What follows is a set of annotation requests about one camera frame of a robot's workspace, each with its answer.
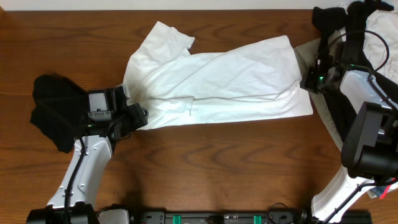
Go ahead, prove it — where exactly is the white t-shirt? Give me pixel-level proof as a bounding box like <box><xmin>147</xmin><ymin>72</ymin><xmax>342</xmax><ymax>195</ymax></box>
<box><xmin>123</xmin><ymin>22</ymin><xmax>313</xmax><ymax>129</ymax></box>

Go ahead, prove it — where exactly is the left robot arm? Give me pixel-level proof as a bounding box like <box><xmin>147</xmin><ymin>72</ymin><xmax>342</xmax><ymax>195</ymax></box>
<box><xmin>26</xmin><ymin>85</ymin><xmax>148</xmax><ymax>223</ymax></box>

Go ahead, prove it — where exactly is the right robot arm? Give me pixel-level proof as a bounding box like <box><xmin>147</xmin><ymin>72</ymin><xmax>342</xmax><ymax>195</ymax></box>
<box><xmin>300</xmin><ymin>42</ymin><xmax>397</xmax><ymax>223</ymax></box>

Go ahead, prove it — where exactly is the beige garment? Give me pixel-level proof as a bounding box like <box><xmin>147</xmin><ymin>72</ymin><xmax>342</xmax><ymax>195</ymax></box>
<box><xmin>294</xmin><ymin>38</ymin><xmax>343</xmax><ymax>151</ymax></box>

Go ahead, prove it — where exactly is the white wrinkled garment in pile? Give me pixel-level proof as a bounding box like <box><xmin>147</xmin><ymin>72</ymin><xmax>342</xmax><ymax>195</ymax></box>
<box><xmin>338</xmin><ymin>2</ymin><xmax>398</xmax><ymax>85</ymax></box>

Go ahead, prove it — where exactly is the black garment in pile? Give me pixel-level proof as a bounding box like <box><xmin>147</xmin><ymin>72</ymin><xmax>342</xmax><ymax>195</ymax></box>
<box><xmin>312</xmin><ymin>0</ymin><xmax>398</xmax><ymax>141</ymax></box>

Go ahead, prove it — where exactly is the folded black cloth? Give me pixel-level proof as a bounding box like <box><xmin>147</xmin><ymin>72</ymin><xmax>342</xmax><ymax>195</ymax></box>
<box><xmin>30</xmin><ymin>73</ymin><xmax>90</xmax><ymax>154</ymax></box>

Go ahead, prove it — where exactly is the grey cloth with red tag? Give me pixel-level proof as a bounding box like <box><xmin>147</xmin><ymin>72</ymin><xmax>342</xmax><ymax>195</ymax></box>
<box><xmin>366</xmin><ymin>178</ymin><xmax>397</xmax><ymax>199</ymax></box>

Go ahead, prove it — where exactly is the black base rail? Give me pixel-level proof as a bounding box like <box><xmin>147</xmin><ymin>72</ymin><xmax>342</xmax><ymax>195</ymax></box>
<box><xmin>132</xmin><ymin>209</ymin><xmax>319</xmax><ymax>224</ymax></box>

